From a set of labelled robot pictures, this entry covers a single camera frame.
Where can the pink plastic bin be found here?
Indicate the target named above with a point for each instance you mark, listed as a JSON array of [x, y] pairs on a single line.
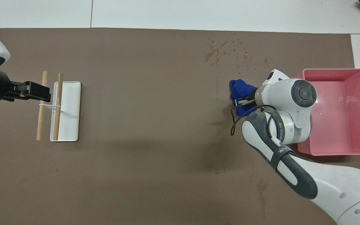
[[339, 109]]

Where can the brown table mat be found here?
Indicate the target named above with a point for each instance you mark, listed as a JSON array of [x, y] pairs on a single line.
[[152, 125]]

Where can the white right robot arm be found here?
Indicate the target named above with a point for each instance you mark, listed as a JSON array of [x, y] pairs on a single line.
[[292, 125]]

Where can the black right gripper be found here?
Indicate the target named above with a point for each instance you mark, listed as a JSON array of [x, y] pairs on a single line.
[[252, 98]]

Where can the blue towel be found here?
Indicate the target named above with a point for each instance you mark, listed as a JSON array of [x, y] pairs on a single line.
[[241, 89]]

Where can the white towel rack wooden bars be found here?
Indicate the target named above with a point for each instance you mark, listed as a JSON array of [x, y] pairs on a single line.
[[70, 118]]

